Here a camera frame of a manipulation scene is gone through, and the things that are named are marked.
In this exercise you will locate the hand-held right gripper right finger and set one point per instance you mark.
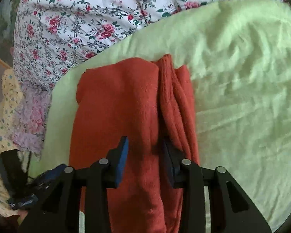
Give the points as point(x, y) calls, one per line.
point(171, 170)

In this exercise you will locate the yellow floral pillow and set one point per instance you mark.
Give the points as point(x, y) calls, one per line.
point(4, 116)

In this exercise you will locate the red knit sweater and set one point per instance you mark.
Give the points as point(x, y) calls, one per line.
point(126, 106)

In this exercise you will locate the pastel floral ruffled pillow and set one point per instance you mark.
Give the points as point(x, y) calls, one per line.
point(31, 119)

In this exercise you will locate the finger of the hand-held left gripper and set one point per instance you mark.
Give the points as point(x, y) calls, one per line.
point(24, 202)
point(51, 173)

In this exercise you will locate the light green bed sheet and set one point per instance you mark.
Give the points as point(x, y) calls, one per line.
point(237, 89)

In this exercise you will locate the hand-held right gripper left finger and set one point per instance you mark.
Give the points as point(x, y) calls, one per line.
point(122, 165)

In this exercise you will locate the white rose print quilt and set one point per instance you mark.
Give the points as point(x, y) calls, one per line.
point(87, 21)

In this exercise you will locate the wooden bed frame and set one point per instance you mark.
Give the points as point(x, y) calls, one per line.
point(0, 59)

